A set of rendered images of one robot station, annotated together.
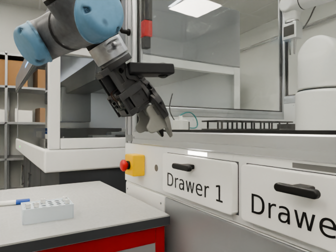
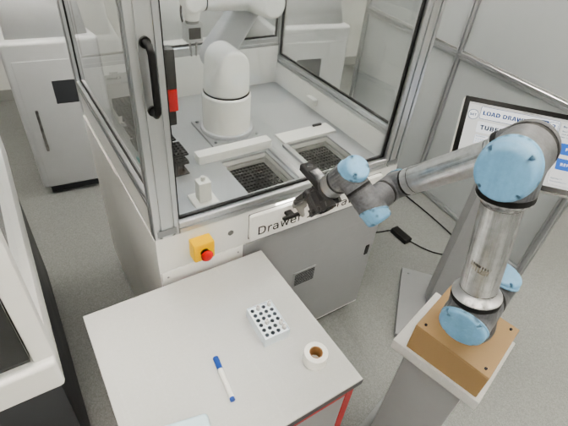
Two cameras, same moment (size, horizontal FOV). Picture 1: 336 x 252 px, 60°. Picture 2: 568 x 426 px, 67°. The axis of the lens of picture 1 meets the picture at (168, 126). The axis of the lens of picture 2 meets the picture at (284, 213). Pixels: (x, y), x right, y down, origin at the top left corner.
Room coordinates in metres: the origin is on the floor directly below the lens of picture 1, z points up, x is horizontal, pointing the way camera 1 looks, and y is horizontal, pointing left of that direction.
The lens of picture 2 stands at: (0.85, 1.12, 1.86)
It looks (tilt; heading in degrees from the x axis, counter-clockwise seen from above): 39 degrees down; 265
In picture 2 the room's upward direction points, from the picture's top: 6 degrees clockwise
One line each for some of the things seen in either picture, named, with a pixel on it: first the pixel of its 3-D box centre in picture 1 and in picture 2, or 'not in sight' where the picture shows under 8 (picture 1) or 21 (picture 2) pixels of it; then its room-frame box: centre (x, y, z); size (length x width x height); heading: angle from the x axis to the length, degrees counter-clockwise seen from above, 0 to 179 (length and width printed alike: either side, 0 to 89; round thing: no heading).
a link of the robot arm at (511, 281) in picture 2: not in sight; (490, 286); (0.20, 0.37, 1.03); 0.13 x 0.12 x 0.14; 47
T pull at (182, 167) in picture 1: (185, 166); (290, 214); (0.72, -0.04, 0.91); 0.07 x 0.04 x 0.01; 31
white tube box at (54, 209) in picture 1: (47, 210); (267, 322); (0.79, 0.33, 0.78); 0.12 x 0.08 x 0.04; 119
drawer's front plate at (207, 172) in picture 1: (194, 178); (285, 216); (0.74, -0.07, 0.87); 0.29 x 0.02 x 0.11; 31
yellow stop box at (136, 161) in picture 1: (133, 164); (202, 248); (1.01, 0.12, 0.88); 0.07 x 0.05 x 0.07; 31
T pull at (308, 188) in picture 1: (300, 189); not in sight; (0.45, -0.21, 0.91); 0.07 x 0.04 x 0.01; 31
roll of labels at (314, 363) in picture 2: not in sight; (315, 356); (0.65, 0.44, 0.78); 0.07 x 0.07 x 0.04
